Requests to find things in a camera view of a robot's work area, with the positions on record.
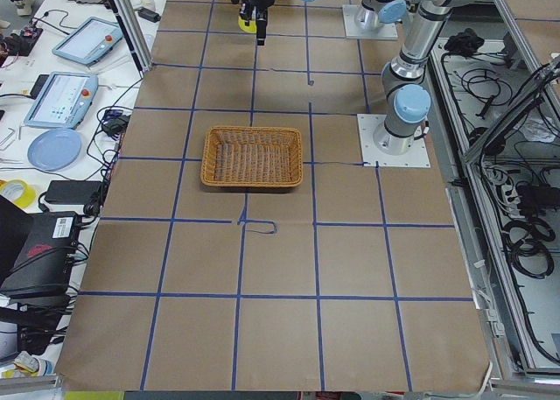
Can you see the upper teach pendant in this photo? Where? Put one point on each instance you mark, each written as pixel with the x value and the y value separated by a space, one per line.
pixel 90 42

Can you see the black computer box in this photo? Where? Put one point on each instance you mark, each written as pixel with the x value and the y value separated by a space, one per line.
pixel 35 253

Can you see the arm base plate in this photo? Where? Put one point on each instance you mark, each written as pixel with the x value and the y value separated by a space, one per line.
pixel 379 148
pixel 361 23

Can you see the black power adapter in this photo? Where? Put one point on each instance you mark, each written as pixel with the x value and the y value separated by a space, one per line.
pixel 72 192

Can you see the teach pendant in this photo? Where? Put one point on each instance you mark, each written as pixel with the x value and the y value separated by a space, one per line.
pixel 90 42
pixel 63 101

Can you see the yellow tape roll on desk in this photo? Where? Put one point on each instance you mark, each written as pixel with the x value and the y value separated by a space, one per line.
pixel 18 193

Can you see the brown wicker basket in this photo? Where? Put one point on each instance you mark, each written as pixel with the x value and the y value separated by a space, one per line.
pixel 258 157

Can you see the yellow tape roll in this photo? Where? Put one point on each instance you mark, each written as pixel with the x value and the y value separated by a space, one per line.
pixel 18 193
pixel 247 26

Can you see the lower teach pendant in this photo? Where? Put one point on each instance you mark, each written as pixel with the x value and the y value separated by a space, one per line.
pixel 63 101

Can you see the aluminium frame post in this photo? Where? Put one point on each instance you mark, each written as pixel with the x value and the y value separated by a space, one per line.
pixel 132 33

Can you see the blue plate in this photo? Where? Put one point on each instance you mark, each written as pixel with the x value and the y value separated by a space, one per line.
pixel 54 149

